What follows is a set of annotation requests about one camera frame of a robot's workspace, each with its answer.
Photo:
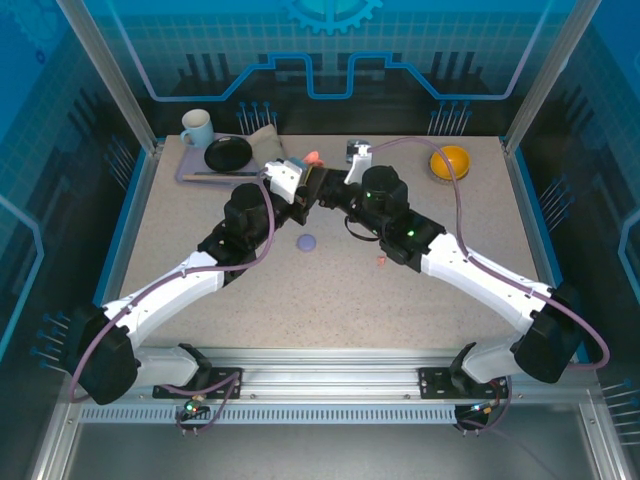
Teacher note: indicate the purple earbud charging case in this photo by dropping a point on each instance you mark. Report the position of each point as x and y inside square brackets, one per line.
[306, 242]

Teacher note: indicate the pink earbud charging case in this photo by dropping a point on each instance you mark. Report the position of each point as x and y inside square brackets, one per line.
[315, 159]

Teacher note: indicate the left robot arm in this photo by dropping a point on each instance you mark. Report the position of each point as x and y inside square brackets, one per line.
[165, 285]

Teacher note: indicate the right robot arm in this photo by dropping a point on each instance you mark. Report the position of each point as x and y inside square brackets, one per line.
[475, 270]

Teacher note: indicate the black plate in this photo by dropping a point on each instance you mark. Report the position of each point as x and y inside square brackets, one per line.
[227, 154]

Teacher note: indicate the woven coaster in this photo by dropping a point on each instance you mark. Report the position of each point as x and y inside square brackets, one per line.
[442, 181]

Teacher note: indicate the lavender tray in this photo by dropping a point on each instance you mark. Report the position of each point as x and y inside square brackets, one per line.
[192, 167]

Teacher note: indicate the beige folded cloth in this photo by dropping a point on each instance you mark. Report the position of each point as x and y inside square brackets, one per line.
[267, 145]

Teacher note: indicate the orange bowl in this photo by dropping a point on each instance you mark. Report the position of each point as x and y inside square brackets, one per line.
[455, 157]

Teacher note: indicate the light blue mug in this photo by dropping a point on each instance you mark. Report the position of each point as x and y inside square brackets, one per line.
[200, 135]

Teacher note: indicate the power connector with LED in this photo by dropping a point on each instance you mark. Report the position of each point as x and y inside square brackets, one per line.
[192, 409]
[482, 410]

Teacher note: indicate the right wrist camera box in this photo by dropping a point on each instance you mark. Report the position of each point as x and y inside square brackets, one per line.
[359, 165]

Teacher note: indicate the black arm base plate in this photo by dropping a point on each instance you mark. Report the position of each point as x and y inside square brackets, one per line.
[435, 382]
[225, 385]

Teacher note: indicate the aluminium mounting rail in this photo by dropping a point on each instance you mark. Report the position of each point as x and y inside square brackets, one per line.
[325, 375]

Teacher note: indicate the aluminium frame post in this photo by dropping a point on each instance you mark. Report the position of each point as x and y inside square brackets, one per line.
[112, 75]
[549, 75]

